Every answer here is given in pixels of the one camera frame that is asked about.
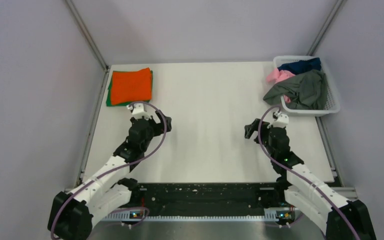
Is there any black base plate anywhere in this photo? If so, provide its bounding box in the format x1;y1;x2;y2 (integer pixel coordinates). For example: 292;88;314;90
125;183;291;217

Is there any green folded t shirt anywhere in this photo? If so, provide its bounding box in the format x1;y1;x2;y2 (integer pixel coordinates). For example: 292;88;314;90
105;70;154;108

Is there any aluminium frame rail left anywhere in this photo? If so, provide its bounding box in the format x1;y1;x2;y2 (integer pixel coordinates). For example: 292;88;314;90
64;0;109;186

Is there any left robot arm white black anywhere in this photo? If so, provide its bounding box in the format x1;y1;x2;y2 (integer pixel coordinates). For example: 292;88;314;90
47;110;172;240

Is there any navy blue t shirt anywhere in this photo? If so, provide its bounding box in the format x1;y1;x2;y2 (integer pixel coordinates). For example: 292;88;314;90
277;57;322;75

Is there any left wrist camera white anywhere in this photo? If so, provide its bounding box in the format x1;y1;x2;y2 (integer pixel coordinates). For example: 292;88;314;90
128;103;151;121

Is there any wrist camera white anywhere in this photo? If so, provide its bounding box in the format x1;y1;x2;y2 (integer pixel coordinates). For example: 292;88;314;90
128;103;151;121
268;110;289;129

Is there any pink t shirt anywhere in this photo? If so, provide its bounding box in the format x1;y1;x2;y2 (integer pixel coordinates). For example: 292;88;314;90
263;68;297;105

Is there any grey t shirt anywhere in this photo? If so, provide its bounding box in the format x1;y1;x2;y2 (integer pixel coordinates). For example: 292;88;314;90
263;69;328;110

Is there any aluminium frame rail right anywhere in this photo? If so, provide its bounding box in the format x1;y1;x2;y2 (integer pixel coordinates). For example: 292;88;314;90
306;0;347;56

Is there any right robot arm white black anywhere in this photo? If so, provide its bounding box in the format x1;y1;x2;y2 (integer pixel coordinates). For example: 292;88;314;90
244;119;377;240

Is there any white slotted cable duct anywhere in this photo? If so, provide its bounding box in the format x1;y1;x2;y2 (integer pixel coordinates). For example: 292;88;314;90
102;208;303;223

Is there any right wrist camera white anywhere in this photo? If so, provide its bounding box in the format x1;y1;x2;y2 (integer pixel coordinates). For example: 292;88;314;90
268;110;289;129

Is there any white plastic basket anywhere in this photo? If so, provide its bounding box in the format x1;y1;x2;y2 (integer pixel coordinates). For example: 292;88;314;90
273;55;341;117

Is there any orange folded t shirt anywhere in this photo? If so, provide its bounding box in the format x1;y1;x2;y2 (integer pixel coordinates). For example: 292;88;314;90
110;67;153;106

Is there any aluminium frame rail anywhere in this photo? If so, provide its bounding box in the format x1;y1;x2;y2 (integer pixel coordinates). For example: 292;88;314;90
306;0;347;56
64;0;109;186

